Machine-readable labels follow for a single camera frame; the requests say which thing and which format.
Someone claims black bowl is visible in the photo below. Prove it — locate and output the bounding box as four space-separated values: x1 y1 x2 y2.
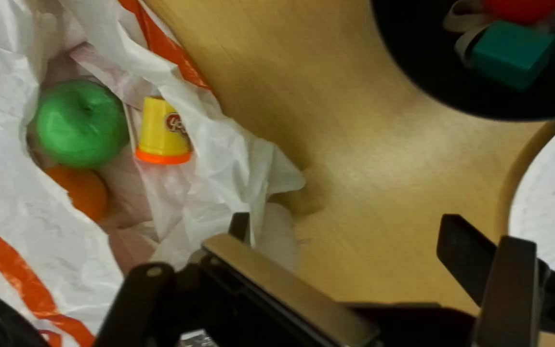
371 0 555 124

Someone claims red ball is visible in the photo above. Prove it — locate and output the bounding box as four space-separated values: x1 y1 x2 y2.
482 0 555 27

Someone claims white plastic bag orange print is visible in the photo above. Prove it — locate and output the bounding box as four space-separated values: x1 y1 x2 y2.
0 0 309 347

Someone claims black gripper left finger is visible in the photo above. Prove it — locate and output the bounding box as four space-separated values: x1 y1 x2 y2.
97 210 382 347

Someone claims small white piece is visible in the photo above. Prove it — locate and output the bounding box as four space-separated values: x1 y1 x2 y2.
442 0 486 64

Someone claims yellow Play-Doh cup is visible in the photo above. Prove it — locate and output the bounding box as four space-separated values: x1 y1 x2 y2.
133 95 195 168

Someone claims green apple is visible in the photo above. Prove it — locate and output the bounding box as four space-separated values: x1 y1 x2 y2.
31 77 132 170

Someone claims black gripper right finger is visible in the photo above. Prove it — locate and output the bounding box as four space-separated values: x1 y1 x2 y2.
436 214 555 347

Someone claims small teal block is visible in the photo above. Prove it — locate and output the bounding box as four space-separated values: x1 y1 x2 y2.
469 21 555 93

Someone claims white plate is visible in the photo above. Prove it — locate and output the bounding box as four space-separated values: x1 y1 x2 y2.
507 114 555 278

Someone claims orange fruit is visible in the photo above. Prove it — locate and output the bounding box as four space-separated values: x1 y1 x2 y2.
45 164 112 224

